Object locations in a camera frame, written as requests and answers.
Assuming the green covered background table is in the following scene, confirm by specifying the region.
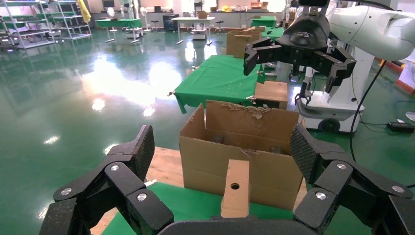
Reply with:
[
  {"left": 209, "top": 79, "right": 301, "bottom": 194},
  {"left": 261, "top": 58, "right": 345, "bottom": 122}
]
[
  {"left": 261, "top": 26, "right": 286, "bottom": 42},
  {"left": 250, "top": 16, "right": 277, "bottom": 28},
  {"left": 94, "top": 18, "right": 143, "bottom": 44}
]

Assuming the brown background cardboard box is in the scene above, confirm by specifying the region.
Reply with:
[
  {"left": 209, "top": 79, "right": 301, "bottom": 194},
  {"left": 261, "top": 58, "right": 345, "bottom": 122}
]
[{"left": 226, "top": 27, "right": 263, "bottom": 59}]

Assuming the cardboard box with hole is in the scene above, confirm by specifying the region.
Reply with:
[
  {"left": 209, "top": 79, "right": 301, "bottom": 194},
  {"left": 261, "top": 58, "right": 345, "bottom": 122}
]
[{"left": 220, "top": 159, "right": 251, "bottom": 218}]

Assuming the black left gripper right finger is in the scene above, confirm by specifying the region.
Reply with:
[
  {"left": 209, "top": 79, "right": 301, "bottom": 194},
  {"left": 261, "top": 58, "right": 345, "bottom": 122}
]
[{"left": 289, "top": 123, "right": 415, "bottom": 235}]

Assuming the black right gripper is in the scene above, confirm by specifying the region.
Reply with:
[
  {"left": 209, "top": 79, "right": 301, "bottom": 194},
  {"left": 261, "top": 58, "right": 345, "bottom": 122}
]
[{"left": 243, "top": 12, "right": 357, "bottom": 94}]

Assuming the large open cardboard carton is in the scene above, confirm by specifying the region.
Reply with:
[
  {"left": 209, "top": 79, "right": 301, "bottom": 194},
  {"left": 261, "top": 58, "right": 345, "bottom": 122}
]
[{"left": 179, "top": 99, "right": 307, "bottom": 212}]

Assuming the white background table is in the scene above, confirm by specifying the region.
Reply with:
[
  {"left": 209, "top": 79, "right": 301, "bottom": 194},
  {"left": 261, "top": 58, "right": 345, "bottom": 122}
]
[{"left": 171, "top": 16, "right": 217, "bottom": 46}]

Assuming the black power adapter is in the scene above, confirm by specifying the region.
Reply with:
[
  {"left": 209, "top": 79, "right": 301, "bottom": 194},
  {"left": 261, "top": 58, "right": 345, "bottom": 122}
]
[{"left": 387, "top": 121, "right": 415, "bottom": 134}]

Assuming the green neighbour table cloth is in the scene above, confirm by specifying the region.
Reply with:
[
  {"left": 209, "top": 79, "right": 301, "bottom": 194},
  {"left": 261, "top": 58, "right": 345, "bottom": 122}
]
[{"left": 174, "top": 54, "right": 267, "bottom": 114}]

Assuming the metal shelf rack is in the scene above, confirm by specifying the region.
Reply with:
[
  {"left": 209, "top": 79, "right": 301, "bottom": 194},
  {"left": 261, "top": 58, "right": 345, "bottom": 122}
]
[
  {"left": 0, "top": 0, "right": 56, "bottom": 50},
  {"left": 45, "top": 0, "right": 93, "bottom": 42}
]

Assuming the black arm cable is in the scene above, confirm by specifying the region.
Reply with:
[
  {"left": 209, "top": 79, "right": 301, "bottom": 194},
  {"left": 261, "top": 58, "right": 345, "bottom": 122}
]
[{"left": 349, "top": 60, "right": 389, "bottom": 163}]

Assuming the white wheeled background robot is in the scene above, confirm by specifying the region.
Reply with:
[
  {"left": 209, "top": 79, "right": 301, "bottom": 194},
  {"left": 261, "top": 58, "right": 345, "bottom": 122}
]
[{"left": 293, "top": 42, "right": 376, "bottom": 134}]

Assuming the black cabinet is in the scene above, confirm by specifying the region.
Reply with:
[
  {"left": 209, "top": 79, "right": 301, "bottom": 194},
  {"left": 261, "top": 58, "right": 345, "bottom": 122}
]
[{"left": 162, "top": 14, "right": 180, "bottom": 32}]

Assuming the wooden side table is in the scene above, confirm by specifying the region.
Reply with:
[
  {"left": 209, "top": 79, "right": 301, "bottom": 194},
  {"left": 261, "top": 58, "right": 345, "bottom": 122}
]
[{"left": 254, "top": 80, "right": 289, "bottom": 110}]

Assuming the yellow hanging garment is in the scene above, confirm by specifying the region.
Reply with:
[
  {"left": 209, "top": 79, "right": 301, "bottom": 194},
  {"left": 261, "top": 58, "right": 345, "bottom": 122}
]
[{"left": 77, "top": 0, "right": 92, "bottom": 24}]

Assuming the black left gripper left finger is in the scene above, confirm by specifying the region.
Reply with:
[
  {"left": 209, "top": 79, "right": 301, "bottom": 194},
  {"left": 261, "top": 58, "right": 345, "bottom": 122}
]
[{"left": 39, "top": 124, "right": 175, "bottom": 235}]

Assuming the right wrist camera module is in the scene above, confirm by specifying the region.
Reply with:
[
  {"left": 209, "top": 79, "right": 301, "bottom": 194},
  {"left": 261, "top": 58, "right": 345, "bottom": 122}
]
[{"left": 298, "top": 0, "right": 329, "bottom": 8}]

